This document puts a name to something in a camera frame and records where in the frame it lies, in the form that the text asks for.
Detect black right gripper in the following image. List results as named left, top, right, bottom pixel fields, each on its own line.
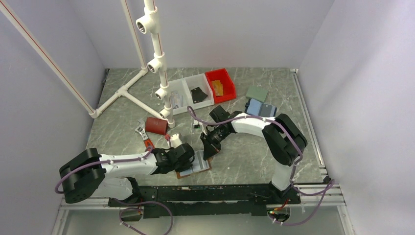
left=200, top=126, right=231, bottom=161

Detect brown leather card holder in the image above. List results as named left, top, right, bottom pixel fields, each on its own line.
left=176, top=150, right=211, bottom=179

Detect black card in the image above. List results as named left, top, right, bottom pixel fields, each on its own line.
left=190, top=87, right=208, bottom=104

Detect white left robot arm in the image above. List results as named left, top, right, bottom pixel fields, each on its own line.
left=54, top=143, right=195, bottom=206

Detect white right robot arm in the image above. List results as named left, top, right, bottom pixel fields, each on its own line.
left=200, top=106, right=308, bottom=203

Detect dark red card holder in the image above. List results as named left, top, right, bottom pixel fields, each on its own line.
left=145, top=117, right=168, bottom=136

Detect blue card holder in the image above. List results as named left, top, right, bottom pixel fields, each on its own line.
left=245, top=98, right=277, bottom=117

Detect orange card in bin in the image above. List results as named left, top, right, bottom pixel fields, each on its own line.
left=211, top=80, right=224, bottom=96

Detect grey card in blue holder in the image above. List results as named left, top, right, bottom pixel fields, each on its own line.
left=258, top=103, right=277, bottom=117

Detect green card holder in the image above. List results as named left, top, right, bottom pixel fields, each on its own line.
left=246, top=86, right=268, bottom=102

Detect clear left plastic bin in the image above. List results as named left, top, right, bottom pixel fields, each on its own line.
left=169, top=78, right=191, bottom=115

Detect clear plastic bin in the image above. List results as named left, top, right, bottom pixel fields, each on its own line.
left=169, top=78, right=191, bottom=115
left=183, top=73, right=214, bottom=110

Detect red plastic bin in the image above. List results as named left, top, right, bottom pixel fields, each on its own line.
left=205, top=68, right=236, bottom=104

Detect clear middle plastic bin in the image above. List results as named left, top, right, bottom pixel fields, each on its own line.
left=183, top=73, right=214, bottom=110

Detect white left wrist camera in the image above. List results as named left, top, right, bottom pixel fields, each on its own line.
left=164, top=133, right=183, bottom=148

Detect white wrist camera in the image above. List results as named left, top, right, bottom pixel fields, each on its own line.
left=164, top=133, right=183, bottom=148
left=192, top=119, right=205, bottom=132

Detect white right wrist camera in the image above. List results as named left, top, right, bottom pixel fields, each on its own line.
left=192, top=119, right=205, bottom=132

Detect adjustable wrench red handle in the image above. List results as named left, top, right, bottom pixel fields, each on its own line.
left=135, top=119, right=154, bottom=148

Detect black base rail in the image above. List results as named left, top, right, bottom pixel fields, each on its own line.
left=108, top=184, right=301, bottom=218

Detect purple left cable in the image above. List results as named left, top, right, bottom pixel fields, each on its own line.
left=54, top=146, right=175, bottom=235

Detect purple cable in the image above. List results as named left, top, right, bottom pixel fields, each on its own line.
left=54, top=146, right=175, bottom=235
left=186, top=105, right=336, bottom=227

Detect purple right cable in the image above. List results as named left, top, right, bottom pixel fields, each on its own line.
left=186, top=105, right=336, bottom=227

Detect white pvc pipe frame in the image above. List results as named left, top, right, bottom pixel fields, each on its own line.
left=0, top=0, right=175, bottom=128

